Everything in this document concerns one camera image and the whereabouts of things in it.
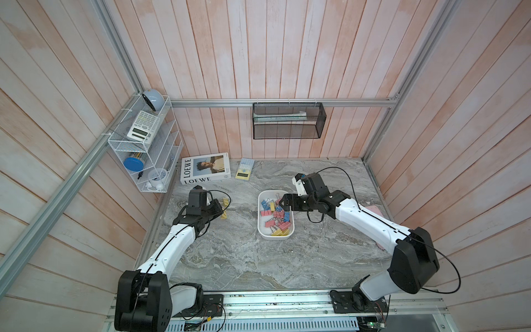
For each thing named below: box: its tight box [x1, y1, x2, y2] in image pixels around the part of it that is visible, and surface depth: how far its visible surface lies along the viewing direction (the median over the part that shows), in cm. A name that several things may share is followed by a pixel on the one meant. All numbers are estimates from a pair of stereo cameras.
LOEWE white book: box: [180, 152, 232, 186], surface depth 113 cm
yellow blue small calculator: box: [235, 157, 255, 181], surface depth 117 cm
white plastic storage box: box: [257, 190, 296, 241], surface depth 95 cm
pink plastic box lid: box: [365, 204, 384, 218], surface depth 100 cm
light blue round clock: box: [141, 88, 166, 112], surface depth 84 cm
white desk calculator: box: [126, 109, 161, 145], surface depth 78 cm
